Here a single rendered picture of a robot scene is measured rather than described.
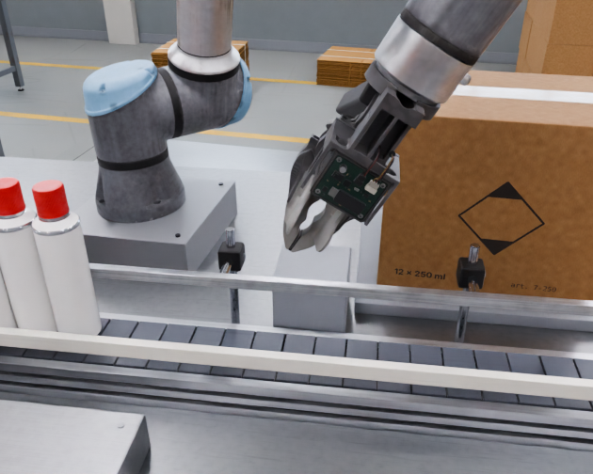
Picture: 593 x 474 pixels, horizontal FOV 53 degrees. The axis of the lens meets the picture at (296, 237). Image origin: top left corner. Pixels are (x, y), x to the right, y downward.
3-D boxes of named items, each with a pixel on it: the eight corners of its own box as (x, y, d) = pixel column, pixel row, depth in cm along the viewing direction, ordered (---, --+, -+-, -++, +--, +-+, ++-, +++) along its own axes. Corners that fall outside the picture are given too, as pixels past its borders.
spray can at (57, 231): (51, 343, 74) (10, 193, 63) (73, 318, 78) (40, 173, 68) (88, 349, 73) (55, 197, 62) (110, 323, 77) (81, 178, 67)
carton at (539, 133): (376, 289, 89) (390, 112, 75) (388, 214, 109) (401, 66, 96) (592, 315, 83) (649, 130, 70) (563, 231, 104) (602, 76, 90)
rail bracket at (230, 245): (216, 359, 78) (206, 251, 70) (228, 324, 85) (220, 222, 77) (239, 361, 78) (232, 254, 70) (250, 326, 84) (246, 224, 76)
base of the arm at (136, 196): (82, 222, 99) (68, 165, 94) (117, 183, 112) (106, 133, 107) (170, 224, 97) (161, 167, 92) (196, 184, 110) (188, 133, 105)
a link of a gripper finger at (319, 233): (282, 273, 60) (331, 203, 55) (291, 243, 65) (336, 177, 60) (310, 288, 60) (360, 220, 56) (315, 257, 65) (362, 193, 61)
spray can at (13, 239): (11, 341, 74) (-34, 191, 64) (33, 315, 78) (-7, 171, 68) (52, 344, 73) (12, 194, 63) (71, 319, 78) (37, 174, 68)
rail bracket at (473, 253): (449, 380, 75) (468, 270, 67) (444, 342, 81) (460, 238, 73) (475, 383, 75) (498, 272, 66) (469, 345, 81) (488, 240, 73)
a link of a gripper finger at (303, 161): (274, 195, 60) (318, 123, 56) (276, 188, 62) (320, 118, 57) (313, 217, 61) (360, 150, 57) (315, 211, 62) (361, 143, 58)
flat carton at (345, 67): (315, 85, 488) (315, 59, 478) (330, 69, 532) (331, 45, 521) (394, 91, 472) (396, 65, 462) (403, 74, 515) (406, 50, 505)
